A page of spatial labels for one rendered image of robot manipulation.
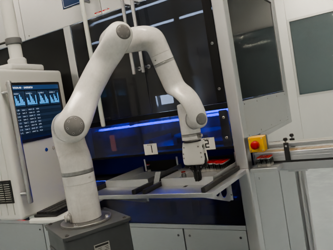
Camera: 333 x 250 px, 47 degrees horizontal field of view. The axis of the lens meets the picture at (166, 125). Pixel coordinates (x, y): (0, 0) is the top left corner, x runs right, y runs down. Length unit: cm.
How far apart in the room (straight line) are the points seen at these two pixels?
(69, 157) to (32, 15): 138
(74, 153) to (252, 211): 92
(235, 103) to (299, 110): 468
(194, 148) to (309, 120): 495
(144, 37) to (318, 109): 508
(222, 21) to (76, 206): 106
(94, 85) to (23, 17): 134
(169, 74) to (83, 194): 58
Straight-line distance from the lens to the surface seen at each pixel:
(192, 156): 162
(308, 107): 645
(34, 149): 213
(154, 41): 156
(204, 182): 167
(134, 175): 217
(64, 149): 150
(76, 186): 144
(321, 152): 189
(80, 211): 146
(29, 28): 266
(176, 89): 156
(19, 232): 305
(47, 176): 218
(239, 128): 185
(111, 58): 147
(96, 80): 146
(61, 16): 246
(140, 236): 230
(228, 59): 185
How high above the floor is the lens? 125
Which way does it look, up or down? 3 degrees down
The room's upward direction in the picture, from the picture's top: 9 degrees counter-clockwise
